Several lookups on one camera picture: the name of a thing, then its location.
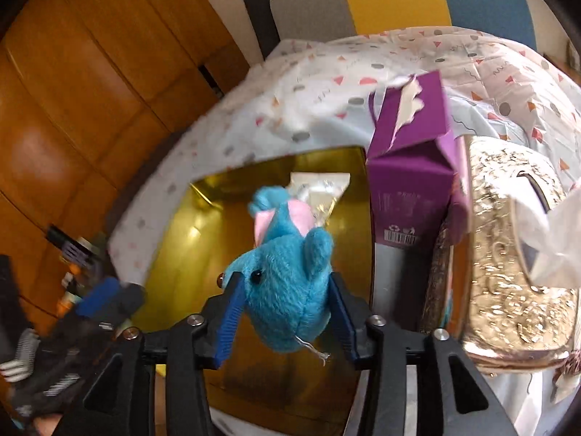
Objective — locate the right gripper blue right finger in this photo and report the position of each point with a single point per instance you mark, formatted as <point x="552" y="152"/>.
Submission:
<point x="346" y="317"/>

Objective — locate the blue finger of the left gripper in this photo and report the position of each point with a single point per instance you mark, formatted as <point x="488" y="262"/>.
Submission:
<point x="100" y="295"/>

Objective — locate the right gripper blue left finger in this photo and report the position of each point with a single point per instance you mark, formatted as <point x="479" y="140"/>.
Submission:
<point x="230" y="309"/>

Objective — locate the blue plush mouse toy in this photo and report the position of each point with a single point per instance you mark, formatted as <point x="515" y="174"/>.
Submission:
<point x="286" y="274"/>

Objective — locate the clear packaged snack bag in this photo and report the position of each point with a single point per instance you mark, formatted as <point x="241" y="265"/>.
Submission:
<point x="320" y="190"/>

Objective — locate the ornate gold tissue box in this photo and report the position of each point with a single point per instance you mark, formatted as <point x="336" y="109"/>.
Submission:
<point x="479" y="289"/>

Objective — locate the purple cardboard box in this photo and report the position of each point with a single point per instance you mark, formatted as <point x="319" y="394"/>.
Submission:
<point x="414" y="168"/>

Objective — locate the patterned white tablecloth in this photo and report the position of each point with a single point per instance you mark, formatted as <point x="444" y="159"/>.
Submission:
<point x="308" y="96"/>

